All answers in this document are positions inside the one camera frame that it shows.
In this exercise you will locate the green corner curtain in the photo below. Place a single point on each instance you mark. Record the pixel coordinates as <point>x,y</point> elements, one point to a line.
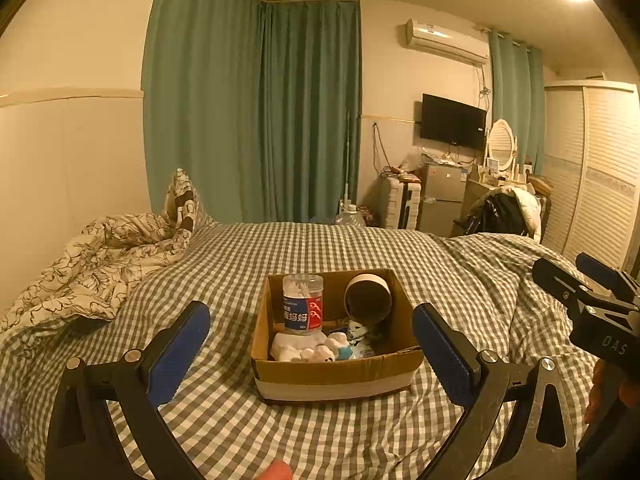
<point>310,110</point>

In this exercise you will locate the floral quilt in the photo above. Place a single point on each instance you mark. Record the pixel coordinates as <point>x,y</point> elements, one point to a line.
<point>90,255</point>

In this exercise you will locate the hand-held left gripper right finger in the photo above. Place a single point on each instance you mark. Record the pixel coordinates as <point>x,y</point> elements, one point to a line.
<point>442,355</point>

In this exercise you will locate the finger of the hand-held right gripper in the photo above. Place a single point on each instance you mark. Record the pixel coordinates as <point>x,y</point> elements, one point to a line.
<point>600,270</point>
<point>560,280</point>

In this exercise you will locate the mop pole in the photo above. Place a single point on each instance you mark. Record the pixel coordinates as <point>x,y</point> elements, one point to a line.
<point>347,160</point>

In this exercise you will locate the beige tape roll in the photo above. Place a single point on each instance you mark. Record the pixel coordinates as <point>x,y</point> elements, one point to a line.
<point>367,297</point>

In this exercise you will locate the white air conditioner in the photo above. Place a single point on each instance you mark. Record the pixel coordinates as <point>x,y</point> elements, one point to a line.
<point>445,40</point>

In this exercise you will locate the white oval mirror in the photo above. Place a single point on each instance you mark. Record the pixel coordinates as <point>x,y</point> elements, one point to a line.
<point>501,142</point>

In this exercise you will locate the clear water jug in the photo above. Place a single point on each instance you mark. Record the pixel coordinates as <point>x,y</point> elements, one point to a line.
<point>350,217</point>

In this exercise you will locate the white suitcase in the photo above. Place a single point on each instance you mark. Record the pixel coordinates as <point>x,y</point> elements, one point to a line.
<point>400,205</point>

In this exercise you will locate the grey mini fridge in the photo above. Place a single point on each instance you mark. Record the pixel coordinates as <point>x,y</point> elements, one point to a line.
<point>442,200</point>

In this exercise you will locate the white sock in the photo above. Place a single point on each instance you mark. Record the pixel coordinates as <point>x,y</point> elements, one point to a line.
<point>290,347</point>

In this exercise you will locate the white slatted wardrobe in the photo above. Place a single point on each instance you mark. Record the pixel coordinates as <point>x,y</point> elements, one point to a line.
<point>595,175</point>

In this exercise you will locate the wide green curtain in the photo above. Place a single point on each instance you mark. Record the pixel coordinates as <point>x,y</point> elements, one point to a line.
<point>200,100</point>

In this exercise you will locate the white bunny toy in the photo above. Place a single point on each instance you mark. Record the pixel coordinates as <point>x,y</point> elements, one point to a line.
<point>327,354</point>

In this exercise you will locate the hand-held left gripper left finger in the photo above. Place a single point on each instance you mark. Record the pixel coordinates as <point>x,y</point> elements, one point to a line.
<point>177,355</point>

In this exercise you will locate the clear jar with blue label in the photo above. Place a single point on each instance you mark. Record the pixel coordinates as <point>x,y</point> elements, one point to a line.
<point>302,305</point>

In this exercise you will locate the brown cardboard box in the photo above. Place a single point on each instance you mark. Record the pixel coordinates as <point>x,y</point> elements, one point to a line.
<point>340,375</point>

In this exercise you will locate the narrow green curtain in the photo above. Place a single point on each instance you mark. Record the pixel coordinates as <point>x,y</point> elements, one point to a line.
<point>517,100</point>

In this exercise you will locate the chair with black bag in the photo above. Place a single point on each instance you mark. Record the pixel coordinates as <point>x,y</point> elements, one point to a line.
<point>500,212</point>

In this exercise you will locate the black wall television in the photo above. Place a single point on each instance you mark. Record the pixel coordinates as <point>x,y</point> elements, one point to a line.
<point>452,120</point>

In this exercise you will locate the person's right hand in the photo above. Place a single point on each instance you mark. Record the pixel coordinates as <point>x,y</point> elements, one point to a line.
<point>597,392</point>

